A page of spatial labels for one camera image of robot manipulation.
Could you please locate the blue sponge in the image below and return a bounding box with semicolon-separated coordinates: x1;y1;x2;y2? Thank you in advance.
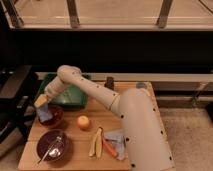
36;104;53;122

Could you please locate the red bowl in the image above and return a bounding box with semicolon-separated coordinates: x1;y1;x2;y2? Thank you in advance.
40;105;63;129

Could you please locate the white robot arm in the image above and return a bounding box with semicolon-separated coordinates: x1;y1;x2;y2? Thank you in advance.
34;65;175;171

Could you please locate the purple bowl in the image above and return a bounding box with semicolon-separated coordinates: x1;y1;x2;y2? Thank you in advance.
36;129;69;163

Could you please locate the green plastic tray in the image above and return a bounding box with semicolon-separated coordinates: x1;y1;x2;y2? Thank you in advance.
37;73;88;109

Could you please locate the metal spoon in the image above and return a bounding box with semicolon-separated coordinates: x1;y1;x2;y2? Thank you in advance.
38;136;62;164

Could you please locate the yellow apple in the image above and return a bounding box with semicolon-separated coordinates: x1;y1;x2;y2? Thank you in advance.
77;115;90;130

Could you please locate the small dark brown object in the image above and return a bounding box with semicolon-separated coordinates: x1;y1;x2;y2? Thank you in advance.
104;77;114;90

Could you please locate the orange carrot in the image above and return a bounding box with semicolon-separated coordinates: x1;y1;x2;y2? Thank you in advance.
102;137;118;158

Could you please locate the blue grey cloth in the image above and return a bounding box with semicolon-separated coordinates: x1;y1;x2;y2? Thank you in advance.
102;129;125;161

